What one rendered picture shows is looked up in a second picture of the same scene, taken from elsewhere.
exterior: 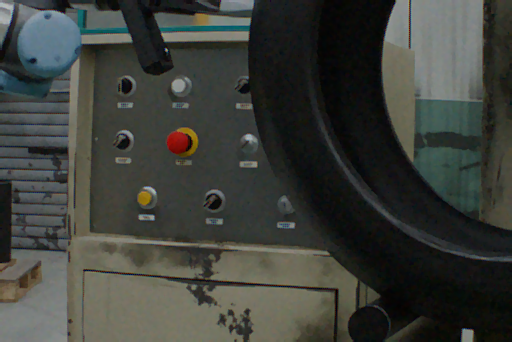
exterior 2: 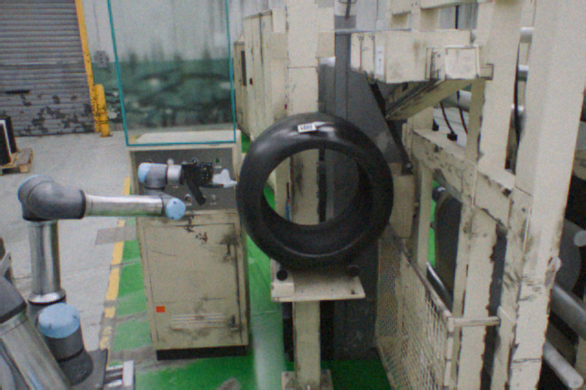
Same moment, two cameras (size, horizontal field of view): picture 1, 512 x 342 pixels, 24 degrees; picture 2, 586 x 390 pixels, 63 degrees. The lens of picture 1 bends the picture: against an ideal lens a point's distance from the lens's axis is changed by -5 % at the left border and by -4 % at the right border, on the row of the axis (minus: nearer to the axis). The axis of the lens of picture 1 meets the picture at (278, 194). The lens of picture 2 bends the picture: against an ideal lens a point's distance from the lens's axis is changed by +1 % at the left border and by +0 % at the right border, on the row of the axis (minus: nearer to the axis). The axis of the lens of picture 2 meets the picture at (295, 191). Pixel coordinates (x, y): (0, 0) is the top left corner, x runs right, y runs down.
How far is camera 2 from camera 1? 0.85 m
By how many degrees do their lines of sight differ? 25
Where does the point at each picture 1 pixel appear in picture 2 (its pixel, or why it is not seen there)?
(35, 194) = (15, 112)
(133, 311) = (164, 238)
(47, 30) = (175, 207)
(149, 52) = (200, 200)
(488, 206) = (294, 214)
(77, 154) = (135, 189)
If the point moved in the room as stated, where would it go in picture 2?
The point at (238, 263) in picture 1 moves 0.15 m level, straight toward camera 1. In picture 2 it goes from (200, 218) to (207, 228)
